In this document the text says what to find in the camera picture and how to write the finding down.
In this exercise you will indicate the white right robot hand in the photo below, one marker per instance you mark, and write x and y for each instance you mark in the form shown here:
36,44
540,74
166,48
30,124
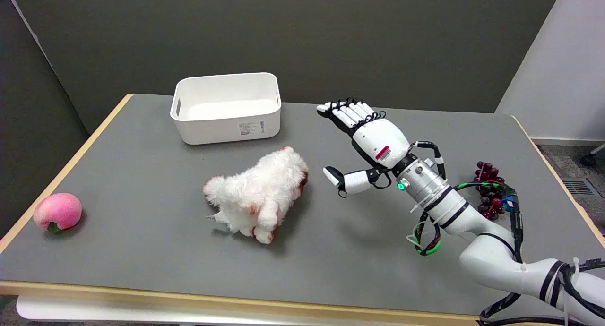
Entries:
378,139

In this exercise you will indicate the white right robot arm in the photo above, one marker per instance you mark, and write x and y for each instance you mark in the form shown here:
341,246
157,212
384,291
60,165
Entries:
477,231

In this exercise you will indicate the white fluffy plush toy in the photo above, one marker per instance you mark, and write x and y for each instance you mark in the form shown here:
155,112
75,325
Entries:
262,193

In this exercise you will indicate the pink plush peach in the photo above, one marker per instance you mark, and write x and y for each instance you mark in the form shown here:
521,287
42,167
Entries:
57,212

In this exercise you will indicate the dark red grape bunch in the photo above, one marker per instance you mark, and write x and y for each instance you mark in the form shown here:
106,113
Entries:
489,190

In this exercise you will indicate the white plastic storage bin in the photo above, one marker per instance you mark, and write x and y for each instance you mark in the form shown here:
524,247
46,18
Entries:
226,108

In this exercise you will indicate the floor vent grille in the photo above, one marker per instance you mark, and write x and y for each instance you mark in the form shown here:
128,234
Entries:
577,187

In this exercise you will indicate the black chair caster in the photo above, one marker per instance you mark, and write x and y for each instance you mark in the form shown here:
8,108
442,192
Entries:
588,159

